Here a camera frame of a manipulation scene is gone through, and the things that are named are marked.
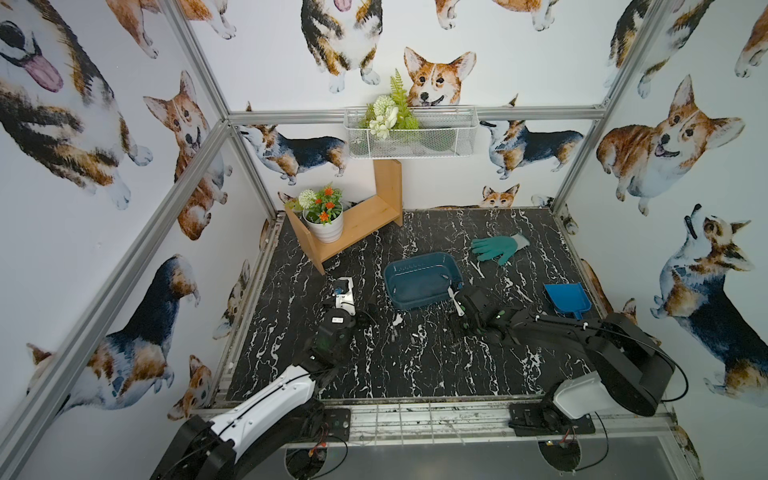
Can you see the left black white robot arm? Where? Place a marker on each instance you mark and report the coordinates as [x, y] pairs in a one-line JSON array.
[[286, 409]]

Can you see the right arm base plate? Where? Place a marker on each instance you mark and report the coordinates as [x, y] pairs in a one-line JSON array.
[[541, 419]]

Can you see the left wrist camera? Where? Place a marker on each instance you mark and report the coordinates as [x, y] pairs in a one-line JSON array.
[[343, 294]]

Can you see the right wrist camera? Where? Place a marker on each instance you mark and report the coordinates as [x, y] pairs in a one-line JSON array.
[[459, 309]]

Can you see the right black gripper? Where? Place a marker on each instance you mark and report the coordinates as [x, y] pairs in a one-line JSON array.
[[474, 308]]

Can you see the green work glove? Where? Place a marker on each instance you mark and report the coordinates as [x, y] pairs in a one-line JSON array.
[[498, 248]]

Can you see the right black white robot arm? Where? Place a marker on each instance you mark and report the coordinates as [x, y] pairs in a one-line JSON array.
[[627, 369]]

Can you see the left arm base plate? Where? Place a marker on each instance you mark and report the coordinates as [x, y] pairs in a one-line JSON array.
[[330, 423]]

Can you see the white pot with flowers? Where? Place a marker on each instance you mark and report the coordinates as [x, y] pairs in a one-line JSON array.
[[322, 210]]

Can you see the wooden shelf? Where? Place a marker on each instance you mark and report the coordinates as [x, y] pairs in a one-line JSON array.
[[359, 221]]

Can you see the blue plastic dustpan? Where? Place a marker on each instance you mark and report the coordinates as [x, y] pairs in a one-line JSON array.
[[569, 299]]

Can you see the teal plastic storage box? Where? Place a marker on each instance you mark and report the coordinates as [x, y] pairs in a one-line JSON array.
[[423, 280]]

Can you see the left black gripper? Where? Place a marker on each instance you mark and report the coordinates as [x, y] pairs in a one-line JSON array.
[[339, 309]]

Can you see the green white artificial plant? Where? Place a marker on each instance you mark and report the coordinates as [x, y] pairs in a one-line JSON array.
[[390, 113]]

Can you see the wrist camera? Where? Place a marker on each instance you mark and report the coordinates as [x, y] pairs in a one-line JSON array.
[[459, 309], [343, 294]]

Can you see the white wire basket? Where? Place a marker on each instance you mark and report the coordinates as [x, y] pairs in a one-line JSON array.
[[441, 132]]

